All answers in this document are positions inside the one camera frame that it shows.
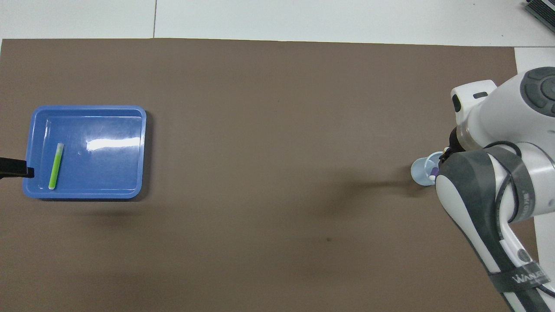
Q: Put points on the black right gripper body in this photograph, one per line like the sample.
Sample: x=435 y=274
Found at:
x=453 y=139

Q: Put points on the green pen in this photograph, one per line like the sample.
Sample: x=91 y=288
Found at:
x=55 y=169

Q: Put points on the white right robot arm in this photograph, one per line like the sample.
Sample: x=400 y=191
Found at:
x=498 y=112

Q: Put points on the light blue mesh cup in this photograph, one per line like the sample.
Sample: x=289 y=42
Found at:
x=420 y=171

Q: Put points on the blue plastic tray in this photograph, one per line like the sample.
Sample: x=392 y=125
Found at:
x=108 y=173

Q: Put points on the grey ribbed device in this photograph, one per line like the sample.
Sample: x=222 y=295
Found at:
x=544 y=11

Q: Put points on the brown table mat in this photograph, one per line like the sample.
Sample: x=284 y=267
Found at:
x=260 y=130

